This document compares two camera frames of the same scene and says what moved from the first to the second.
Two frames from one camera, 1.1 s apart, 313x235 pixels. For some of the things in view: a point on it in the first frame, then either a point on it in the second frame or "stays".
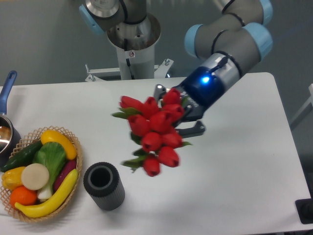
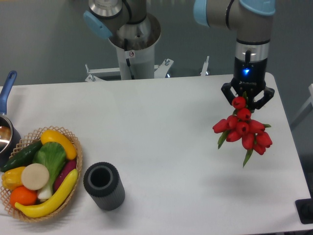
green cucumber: [25, 157] stays
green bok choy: [52, 155] stays
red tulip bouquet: [153, 125] to [238, 125]
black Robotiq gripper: [201, 88] to [249, 78]
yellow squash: [50, 135] stays
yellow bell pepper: [11, 178] stays
